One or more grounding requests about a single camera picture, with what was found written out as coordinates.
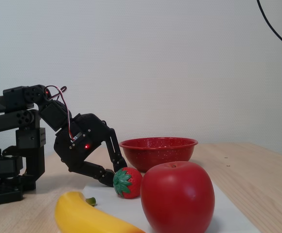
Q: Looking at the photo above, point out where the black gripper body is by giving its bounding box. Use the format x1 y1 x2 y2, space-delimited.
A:
53 113 108 172

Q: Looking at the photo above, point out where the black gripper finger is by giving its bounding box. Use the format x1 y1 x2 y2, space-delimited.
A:
69 161 115 188
104 127 128 173

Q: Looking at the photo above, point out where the yellow toy banana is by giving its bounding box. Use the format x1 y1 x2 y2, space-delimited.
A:
55 191 146 233

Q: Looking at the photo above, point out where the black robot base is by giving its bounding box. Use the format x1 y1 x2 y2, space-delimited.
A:
0 149 24 208

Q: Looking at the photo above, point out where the red speckled bowl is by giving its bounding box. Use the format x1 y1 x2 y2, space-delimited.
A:
119 137 199 173

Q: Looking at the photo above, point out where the red toy strawberry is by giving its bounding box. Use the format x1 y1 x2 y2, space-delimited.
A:
113 166 143 199

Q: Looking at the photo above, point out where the white paper sheet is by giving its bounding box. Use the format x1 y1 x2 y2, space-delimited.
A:
82 178 262 233

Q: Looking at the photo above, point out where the red toy apple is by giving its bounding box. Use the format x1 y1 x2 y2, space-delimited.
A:
140 161 215 233

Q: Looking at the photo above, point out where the red white servo wire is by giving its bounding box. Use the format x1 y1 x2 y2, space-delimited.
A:
44 85 77 142

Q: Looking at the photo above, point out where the black hanging cable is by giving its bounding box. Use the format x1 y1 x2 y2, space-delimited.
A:
256 0 282 52

